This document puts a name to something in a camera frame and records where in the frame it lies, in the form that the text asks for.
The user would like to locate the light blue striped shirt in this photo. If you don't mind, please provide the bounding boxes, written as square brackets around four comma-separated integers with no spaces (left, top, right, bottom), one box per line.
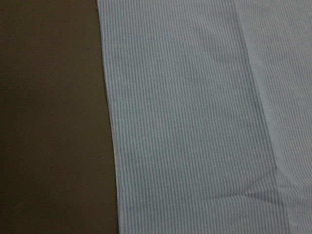
[97,0,312,234]

